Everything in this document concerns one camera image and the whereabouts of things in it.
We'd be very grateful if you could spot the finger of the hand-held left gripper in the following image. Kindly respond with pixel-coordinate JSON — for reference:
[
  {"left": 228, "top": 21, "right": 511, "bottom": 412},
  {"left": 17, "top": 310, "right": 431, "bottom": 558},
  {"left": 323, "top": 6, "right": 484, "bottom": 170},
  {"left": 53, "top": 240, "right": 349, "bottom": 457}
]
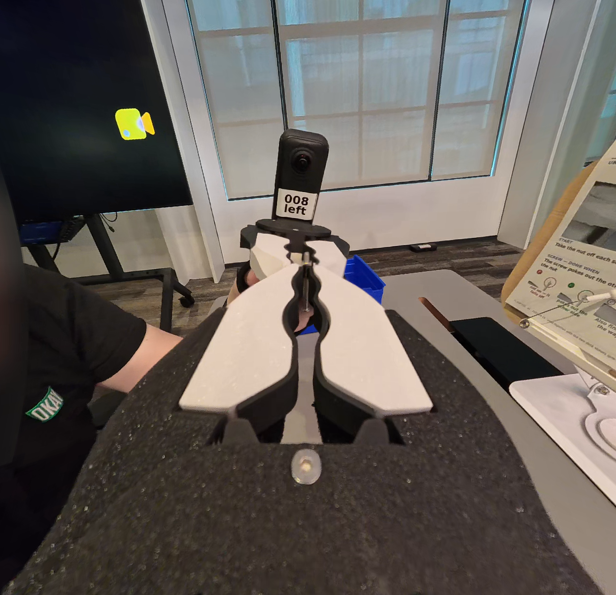
[
  {"left": 309, "top": 240, "right": 347, "bottom": 279},
  {"left": 249, "top": 232, "right": 302, "bottom": 281}
]

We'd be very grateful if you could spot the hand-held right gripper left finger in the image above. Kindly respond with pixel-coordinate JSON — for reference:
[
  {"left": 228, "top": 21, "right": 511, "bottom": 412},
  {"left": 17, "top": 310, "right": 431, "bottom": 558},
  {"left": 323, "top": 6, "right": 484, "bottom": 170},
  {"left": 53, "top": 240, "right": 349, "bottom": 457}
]
[{"left": 178, "top": 264, "right": 304, "bottom": 420}]

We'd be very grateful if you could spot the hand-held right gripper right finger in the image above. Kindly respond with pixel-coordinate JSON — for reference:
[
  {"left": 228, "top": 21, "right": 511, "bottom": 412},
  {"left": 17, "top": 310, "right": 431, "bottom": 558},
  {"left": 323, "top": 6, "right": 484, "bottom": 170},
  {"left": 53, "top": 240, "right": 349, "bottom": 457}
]
[{"left": 312, "top": 263, "right": 435, "bottom": 419}]

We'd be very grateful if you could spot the blue plastic bin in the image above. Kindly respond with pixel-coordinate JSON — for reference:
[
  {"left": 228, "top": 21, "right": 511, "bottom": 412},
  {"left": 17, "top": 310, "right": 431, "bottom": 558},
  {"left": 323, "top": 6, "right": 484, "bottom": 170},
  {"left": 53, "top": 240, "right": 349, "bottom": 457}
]
[{"left": 308, "top": 254, "right": 387, "bottom": 335}]

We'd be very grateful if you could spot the person's left forearm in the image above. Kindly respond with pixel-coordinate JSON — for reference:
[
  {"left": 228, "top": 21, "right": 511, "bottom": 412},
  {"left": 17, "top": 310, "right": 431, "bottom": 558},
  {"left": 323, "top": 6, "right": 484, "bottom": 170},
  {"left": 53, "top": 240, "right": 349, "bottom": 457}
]
[{"left": 94, "top": 323, "right": 184, "bottom": 394}]

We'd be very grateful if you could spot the person's left hand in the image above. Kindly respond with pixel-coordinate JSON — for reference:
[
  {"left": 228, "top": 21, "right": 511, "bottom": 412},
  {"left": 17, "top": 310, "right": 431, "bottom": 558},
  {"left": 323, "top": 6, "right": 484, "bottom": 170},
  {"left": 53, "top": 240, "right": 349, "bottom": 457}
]
[{"left": 226, "top": 267, "right": 319, "bottom": 335}]

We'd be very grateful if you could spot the glass window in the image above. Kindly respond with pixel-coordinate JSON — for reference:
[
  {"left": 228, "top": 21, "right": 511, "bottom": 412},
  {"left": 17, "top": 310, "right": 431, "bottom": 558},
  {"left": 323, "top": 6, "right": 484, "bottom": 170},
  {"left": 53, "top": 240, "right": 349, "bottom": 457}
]
[{"left": 183, "top": 0, "right": 535, "bottom": 202}]

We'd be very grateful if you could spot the black flat pad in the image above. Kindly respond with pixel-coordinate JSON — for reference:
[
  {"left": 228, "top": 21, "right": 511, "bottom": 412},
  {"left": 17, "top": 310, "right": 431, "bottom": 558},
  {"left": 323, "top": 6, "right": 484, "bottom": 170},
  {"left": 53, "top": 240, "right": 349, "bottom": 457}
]
[{"left": 450, "top": 317, "right": 564, "bottom": 389}]

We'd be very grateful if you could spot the black wheeled monitor stand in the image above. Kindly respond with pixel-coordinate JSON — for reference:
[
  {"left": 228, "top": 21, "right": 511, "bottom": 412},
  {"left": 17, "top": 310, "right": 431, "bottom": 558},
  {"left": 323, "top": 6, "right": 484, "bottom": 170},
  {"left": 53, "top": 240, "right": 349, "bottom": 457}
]
[{"left": 21, "top": 212, "right": 195, "bottom": 333}]

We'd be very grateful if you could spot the person's torso in black shirt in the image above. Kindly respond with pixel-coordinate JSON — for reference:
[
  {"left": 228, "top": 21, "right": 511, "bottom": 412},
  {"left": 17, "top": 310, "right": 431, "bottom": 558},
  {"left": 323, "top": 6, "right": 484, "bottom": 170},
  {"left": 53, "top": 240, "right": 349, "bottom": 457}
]
[{"left": 0, "top": 171, "right": 147, "bottom": 586}]

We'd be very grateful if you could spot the white card stand base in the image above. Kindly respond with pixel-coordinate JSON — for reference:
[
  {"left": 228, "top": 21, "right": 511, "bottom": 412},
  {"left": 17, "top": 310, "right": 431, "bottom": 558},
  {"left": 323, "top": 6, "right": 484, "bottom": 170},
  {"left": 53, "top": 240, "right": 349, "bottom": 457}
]
[{"left": 509, "top": 373, "right": 616, "bottom": 504}]

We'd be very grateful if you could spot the wooden card backing board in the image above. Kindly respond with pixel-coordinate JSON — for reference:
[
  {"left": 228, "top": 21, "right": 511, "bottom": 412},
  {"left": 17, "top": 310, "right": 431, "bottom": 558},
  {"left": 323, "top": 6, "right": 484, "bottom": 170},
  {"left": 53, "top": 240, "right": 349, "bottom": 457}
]
[{"left": 500, "top": 162, "right": 597, "bottom": 316}]

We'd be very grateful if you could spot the printed instruction card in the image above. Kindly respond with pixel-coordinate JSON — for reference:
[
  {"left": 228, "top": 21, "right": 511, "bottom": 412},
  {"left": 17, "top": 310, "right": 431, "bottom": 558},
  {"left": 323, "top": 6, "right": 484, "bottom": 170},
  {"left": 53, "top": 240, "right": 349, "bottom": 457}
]
[{"left": 503, "top": 142, "right": 616, "bottom": 379}]

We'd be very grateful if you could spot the white card clip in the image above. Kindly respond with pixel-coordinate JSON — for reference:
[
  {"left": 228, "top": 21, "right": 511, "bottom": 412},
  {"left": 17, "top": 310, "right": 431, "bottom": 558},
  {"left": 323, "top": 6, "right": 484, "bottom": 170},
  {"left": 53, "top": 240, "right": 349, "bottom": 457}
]
[{"left": 520, "top": 289, "right": 616, "bottom": 328}]

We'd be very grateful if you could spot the large black monitor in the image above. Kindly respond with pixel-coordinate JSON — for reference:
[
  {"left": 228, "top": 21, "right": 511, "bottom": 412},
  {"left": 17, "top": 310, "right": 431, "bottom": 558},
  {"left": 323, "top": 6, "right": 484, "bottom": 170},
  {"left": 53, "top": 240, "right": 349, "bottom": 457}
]
[{"left": 0, "top": 0, "right": 194, "bottom": 225}]

